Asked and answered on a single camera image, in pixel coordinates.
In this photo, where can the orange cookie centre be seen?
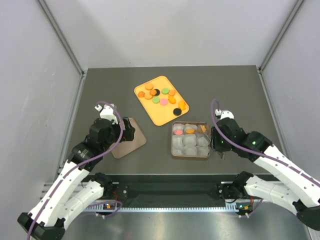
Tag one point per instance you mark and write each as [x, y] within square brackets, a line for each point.
[149, 95]

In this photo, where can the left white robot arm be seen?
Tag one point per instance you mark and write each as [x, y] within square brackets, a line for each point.
[60, 206]

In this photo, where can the white paper cup lower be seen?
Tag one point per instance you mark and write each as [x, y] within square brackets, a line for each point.
[190, 151]

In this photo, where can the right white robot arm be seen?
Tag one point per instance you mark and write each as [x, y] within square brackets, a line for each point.
[299, 192]

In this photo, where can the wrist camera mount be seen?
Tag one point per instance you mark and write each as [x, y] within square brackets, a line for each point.
[223, 114]
[107, 112]

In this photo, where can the orange cookie right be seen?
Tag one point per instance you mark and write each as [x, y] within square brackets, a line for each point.
[171, 93]

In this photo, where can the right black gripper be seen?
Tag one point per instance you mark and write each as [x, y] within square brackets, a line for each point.
[217, 146]

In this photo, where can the orange plastic tray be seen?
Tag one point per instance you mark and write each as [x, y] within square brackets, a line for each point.
[160, 115]

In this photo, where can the orange star cookie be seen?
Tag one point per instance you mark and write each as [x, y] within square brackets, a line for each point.
[171, 100]

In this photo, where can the round orange biscuit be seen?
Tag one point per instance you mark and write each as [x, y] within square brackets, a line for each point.
[190, 131]

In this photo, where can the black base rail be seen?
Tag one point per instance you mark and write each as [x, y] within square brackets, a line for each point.
[173, 191]

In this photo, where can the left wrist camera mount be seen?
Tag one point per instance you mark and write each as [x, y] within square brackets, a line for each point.
[107, 112]

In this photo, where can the gold tin lid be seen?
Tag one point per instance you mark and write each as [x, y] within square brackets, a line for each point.
[126, 147]

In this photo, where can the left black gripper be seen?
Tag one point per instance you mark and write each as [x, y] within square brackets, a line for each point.
[128, 133]

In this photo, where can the orange round cookie top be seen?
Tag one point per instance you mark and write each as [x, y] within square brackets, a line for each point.
[149, 86]

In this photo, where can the orange fish cookie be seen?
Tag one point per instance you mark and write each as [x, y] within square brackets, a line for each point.
[182, 105]

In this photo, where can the metal tongs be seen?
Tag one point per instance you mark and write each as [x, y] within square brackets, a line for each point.
[204, 143]

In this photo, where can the pink sandwich cookie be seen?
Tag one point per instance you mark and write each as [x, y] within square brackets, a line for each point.
[178, 132]

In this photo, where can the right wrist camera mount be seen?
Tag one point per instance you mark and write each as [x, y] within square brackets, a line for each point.
[223, 114]

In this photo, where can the white paper cup centre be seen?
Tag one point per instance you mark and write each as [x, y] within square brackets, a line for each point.
[190, 140]

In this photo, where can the white paper cup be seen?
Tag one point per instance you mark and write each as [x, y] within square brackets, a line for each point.
[177, 142]
[190, 151]
[190, 140]

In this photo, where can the orange flower cookie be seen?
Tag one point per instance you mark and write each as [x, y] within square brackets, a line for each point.
[202, 128]

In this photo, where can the black sandwich cookie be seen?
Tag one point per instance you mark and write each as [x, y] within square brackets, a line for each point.
[155, 92]
[177, 111]

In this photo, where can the brown flower cookie left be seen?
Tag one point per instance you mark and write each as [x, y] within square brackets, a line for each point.
[141, 94]

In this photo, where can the gold cookie tin box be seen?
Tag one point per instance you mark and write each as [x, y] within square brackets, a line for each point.
[183, 125]

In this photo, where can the green cookie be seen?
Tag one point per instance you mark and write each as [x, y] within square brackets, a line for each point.
[156, 99]
[165, 91]

